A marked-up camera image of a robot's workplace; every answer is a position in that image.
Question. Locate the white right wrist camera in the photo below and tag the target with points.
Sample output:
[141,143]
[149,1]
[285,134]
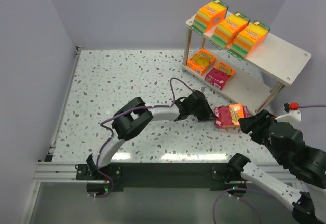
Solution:
[292,115]

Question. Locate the white two-tier shelf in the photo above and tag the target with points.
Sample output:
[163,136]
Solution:
[276,58]

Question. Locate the Scrub Daddy yellow sponge box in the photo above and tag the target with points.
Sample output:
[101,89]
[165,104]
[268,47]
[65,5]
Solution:
[201,61]

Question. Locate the Sponge Daddy yellow green box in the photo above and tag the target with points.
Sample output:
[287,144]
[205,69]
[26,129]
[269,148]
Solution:
[248,39]

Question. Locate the aluminium frame rail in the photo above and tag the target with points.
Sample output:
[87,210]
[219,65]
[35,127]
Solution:
[53,171]

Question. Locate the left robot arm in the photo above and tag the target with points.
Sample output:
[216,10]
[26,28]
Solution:
[128,122]

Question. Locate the pink Scrub Mommy box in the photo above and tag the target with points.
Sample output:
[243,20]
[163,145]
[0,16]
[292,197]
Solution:
[220,75]

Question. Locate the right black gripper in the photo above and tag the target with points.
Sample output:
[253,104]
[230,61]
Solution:
[251,126]

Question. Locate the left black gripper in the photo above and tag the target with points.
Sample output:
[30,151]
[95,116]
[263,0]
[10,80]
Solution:
[205,110]

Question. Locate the Sponge Daddy multipack box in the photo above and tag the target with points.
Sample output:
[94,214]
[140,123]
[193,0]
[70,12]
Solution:
[227,30]
[209,16]

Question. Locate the orange Scrub Daddy box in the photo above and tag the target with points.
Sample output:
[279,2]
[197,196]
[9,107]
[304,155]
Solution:
[228,115]

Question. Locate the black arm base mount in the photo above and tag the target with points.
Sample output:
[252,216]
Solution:
[119,176]

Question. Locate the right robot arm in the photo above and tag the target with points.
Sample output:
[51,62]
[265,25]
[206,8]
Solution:
[287,146]

